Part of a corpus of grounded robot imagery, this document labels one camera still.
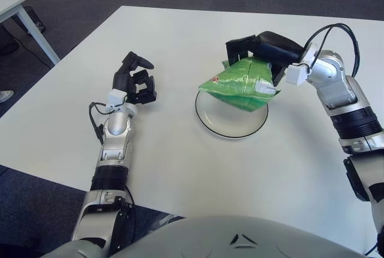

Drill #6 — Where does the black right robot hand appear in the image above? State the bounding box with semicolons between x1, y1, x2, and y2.
225;31;304;87

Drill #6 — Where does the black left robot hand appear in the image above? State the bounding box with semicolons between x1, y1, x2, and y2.
112;51;158;106

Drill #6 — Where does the green snack bag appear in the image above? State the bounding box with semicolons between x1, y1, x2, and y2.
197;56;282;113

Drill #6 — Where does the white plate with black rim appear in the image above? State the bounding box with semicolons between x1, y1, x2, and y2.
194;89;269;139

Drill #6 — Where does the black mesh wastebasket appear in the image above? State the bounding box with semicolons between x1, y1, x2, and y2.
23;6;47;33

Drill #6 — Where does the black round floor object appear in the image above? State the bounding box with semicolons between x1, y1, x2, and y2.
0;25;19;57

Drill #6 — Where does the white side table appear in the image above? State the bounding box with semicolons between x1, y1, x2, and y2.
0;0;61;66

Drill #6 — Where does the grey robot torso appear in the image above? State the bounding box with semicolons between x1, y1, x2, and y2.
38;215;370;258

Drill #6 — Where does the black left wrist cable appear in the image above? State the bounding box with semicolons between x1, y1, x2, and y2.
89;101;121;145

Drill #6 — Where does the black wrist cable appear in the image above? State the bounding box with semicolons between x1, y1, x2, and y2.
89;101;121;145
304;23;361;77

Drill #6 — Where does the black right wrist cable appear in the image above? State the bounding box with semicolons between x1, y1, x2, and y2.
304;23;361;77

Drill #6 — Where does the thin black floor cable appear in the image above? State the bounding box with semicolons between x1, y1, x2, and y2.
11;34;56;68

